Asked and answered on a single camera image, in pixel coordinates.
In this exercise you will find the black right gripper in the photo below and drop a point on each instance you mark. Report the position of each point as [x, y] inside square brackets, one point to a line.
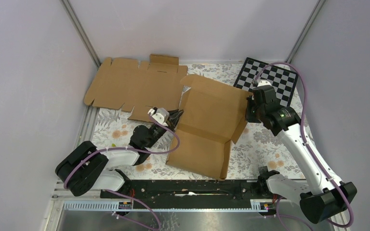
[250, 101]

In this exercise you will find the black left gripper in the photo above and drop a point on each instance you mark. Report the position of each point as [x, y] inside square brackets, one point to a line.
[174, 118]

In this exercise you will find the cardboard box sheet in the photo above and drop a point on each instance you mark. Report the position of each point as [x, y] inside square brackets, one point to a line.
[213, 120]

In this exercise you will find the black white checkerboard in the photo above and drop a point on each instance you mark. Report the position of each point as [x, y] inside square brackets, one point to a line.
[283, 80]

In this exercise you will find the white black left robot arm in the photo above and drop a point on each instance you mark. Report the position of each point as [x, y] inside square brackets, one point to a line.
[89, 167]

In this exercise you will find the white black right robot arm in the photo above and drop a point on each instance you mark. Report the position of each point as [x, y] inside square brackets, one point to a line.
[325, 194]

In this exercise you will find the lower flat cardboard sheet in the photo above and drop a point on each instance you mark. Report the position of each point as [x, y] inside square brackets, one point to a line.
[136, 86]

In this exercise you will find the floral patterned table mat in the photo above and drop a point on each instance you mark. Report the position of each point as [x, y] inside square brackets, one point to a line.
[255, 148]

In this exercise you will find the black base rail bar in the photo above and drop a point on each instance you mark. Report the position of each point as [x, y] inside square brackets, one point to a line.
[198, 194]

